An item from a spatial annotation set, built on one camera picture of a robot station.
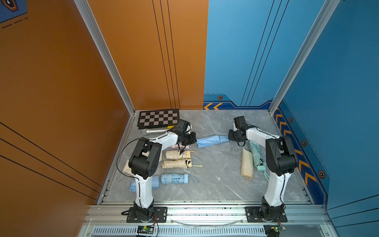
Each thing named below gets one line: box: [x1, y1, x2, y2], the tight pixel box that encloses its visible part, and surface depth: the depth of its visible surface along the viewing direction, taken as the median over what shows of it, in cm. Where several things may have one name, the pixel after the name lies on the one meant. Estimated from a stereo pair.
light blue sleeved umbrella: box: [160, 173, 189, 185], surface depth 84 cm
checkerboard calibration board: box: [137, 108, 180, 130], surface depth 114 cm
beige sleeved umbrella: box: [240, 148, 254, 185], surface depth 90 cm
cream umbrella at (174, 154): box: [165, 150, 191, 160], surface depth 93 cm
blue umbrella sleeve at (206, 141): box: [196, 135, 230, 149], surface depth 99 cm
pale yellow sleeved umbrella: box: [161, 158, 203, 169], surface depth 89 cm
